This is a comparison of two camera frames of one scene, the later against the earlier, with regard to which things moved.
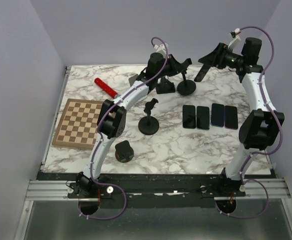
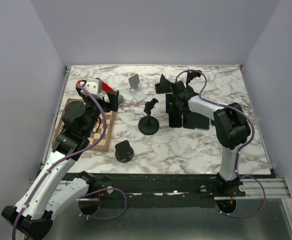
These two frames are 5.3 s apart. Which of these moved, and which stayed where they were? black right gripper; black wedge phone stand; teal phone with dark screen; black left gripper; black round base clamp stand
Moved: black left gripper; black right gripper
Stayed: teal phone with dark screen; black wedge phone stand; black round base clamp stand
